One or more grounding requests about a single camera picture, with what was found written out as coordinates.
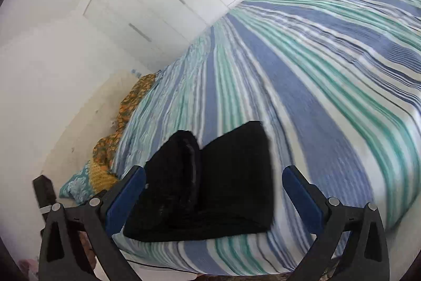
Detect beige headboard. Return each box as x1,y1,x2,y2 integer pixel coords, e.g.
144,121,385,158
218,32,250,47
41,71,138,195

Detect left hand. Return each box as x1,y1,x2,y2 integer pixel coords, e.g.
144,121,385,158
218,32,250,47
78,232,96,270

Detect mustard yellow pillow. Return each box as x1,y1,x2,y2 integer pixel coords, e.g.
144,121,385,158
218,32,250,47
88,160,119,194

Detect orange floral blanket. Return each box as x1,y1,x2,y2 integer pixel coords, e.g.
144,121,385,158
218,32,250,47
91,73,156,173

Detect black pants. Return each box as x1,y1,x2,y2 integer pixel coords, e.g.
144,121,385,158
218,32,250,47
123,121,274,243

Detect teal patterned pillow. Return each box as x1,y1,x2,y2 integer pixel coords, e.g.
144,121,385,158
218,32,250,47
59,161,94,205

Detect striped blue green bedsheet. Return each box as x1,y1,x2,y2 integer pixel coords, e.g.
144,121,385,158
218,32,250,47
110,0,421,277

